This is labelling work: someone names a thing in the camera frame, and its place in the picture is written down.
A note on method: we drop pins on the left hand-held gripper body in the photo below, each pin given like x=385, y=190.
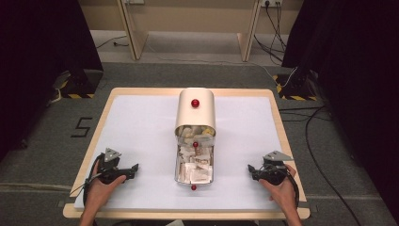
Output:
x=109, y=166

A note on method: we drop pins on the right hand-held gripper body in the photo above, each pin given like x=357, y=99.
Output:
x=273, y=171

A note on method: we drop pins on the long metal drawer red knob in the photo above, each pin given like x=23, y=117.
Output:
x=178, y=175

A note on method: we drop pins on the person's right hand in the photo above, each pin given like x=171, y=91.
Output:
x=282, y=191

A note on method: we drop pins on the person's left hand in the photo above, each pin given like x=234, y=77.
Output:
x=100, y=191

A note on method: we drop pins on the white table mat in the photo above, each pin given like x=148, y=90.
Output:
x=141, y=125

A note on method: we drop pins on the wooden table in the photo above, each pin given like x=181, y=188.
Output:
x=94, y=125

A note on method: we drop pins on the pile of white paper packets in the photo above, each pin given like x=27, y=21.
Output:
x=196, y=168

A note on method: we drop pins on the short metal drawer red knob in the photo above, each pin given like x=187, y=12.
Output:
x=195, y=142

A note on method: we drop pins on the pile of yellow white packets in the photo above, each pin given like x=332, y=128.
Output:
x=194, y=131

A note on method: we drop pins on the cream metal drawer cabinet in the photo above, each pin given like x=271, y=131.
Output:
x=195, y=113

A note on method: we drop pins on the black stand base striped tape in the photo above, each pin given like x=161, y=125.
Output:
x=296, y=89
x=81, y=84

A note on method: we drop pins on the black curtain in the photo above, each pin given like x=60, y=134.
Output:
x=37, y=62
x=354, y=78

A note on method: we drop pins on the wooden desk leg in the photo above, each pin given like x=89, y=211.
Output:
x=135, y=34
x=249, y=37

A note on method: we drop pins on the white power strip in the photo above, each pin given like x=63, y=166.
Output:
x=271, y=2

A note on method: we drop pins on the white wall socket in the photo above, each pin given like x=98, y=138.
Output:
x=134, y=1

